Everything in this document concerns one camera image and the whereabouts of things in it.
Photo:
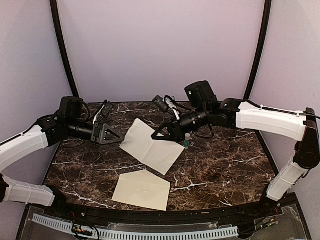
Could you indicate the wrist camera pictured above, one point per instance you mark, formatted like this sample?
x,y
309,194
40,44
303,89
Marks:
x,y
103,112
166,105

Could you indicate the white letter paper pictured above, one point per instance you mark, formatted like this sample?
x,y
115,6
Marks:
x,y
159,155

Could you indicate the cream envelope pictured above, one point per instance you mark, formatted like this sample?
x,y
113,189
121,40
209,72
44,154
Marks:
x,y
142,189

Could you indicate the black corner frame post right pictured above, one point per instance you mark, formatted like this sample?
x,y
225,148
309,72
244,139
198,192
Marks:
x,y
259,49

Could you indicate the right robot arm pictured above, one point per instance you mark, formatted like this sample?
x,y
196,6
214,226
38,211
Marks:
x,y
232,113

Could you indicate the black front rail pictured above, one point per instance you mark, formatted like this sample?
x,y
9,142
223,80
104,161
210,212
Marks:
x,y
104,216

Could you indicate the black corner frame post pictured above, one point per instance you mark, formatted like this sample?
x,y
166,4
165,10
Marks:
x,y
259,49
62,47

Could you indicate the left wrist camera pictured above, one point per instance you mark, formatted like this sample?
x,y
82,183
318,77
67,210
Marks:
x,y
103,112

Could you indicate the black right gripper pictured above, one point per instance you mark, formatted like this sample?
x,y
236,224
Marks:
x,y
178,134

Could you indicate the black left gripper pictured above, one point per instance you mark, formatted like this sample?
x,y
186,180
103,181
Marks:
x,y
99,134

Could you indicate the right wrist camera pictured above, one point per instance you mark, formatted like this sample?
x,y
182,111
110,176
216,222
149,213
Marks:
x,y
166,105

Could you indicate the black corner frame post left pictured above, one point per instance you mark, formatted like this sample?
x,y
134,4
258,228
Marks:
x,y
62,47

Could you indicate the white slotted cable duct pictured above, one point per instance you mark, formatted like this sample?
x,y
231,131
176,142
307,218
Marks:
x,y
118,231

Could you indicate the small glue bottle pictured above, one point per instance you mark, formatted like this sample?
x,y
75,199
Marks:
x,y
187,140

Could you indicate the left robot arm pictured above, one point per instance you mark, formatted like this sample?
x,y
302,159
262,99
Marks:
x,y
46,132

